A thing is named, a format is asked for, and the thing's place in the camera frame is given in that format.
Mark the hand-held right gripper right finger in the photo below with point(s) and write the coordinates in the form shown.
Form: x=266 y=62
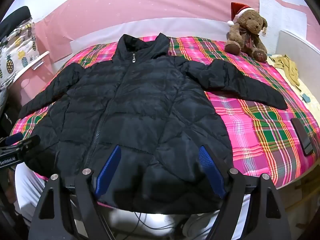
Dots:
x=211 y=172

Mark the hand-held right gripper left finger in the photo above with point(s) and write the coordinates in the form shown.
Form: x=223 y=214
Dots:
x=108 y=172

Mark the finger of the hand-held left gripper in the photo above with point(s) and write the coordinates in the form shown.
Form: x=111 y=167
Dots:
x=28 y=143
x=13 y=139

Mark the black puffer jacket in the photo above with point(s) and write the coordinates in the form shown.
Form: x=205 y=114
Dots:
x=140 y=110

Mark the pink plaid blanket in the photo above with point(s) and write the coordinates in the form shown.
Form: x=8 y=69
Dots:
x=262 y=130

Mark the white shelf board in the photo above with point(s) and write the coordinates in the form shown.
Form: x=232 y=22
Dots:
x=32 y=63

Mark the pineapple print cloth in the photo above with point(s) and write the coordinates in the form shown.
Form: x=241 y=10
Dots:
x=17 y=55

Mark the black smartphone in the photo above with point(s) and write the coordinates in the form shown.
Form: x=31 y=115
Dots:
x=301 y=136

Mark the black cushion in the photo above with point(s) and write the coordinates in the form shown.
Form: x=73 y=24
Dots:
x=13 y=18

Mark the pale yellow bed sheet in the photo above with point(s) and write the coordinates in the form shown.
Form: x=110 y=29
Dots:
x=307 y=97

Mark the crumpled yellow cloth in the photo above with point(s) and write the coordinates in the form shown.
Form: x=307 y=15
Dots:
x=288 y=67

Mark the brown teddy bear santa hat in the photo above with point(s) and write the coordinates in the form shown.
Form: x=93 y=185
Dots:
x=246 y=35

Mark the white headboard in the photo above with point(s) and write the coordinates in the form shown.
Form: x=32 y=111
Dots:
x=297 y=47

